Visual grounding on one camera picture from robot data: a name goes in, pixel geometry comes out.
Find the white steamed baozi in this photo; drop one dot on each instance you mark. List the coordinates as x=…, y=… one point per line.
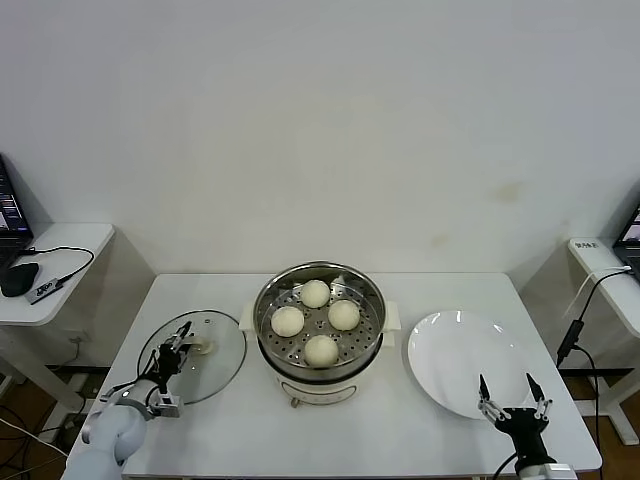
x=343, y=315
x=287, y=321
x=321, y=351
x=315, y=293

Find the black computer mouse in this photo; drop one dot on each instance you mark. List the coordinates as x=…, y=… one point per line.
x=17, y=280

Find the white oval plate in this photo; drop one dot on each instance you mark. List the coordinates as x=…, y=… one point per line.
x=460, y=355

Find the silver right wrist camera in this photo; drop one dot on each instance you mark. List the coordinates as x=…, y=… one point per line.
x=550, y=472

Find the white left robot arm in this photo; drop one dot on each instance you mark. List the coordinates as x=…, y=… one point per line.
x=115, y=432

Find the white side table with mouse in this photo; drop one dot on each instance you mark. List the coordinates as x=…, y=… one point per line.
x=75, y=250

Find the black laptop beside mouse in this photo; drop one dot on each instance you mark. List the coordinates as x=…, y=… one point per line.
x=10, y=200

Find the steel steamer pot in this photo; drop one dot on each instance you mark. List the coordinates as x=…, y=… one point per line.
x=320, y=389

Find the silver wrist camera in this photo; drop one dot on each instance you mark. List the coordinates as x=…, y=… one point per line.
x=167, y=402
x=550, y=472

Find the perforated steel steamer basket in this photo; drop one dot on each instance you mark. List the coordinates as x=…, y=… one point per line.
x=367, y=320

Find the round glass pot lid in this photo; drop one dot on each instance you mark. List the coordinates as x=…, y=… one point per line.
x=220, y=372

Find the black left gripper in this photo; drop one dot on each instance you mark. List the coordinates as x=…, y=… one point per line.
x=167, y=365

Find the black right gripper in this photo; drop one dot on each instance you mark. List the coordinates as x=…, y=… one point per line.
x=524, y=430

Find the white wall outlet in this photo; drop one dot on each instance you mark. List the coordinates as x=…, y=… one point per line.
x=75, y=342

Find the white side table with label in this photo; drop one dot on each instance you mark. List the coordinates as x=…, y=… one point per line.
x=620, y=305

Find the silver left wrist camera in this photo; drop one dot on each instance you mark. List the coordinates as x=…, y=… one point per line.
x=167, y=402

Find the small printed table label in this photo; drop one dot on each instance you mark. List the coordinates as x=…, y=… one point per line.
x=586, y=245

